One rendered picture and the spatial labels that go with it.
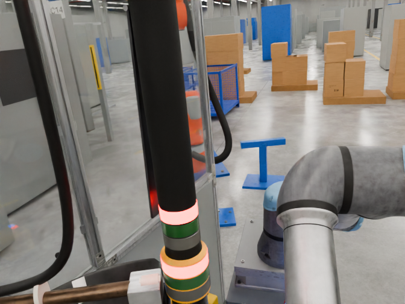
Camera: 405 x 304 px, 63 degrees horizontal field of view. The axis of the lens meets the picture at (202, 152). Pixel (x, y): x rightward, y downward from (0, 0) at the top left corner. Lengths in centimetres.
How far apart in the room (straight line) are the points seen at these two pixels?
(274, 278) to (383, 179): 58
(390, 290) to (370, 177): 220
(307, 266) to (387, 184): 18
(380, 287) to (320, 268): 223
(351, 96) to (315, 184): 728
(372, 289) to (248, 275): 172
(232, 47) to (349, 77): 264
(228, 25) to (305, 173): 1024
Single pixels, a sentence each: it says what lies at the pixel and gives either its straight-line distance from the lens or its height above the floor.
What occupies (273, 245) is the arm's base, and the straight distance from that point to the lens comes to 104.
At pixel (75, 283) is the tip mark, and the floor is 144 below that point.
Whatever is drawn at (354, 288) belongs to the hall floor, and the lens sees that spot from 269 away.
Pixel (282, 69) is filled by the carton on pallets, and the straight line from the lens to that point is 943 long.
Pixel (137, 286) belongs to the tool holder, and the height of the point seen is 154.
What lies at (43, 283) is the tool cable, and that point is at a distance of 36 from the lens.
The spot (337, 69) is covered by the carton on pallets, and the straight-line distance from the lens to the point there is 771.
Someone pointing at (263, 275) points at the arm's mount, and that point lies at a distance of 107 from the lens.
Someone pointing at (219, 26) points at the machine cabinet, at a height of 179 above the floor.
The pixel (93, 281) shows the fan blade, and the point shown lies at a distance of 52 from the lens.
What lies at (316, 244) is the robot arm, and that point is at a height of 145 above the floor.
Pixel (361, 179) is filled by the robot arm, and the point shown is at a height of 152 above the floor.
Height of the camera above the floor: 175
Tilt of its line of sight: 20 degrees down
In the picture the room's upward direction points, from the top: 5 degrees counter-clockwise
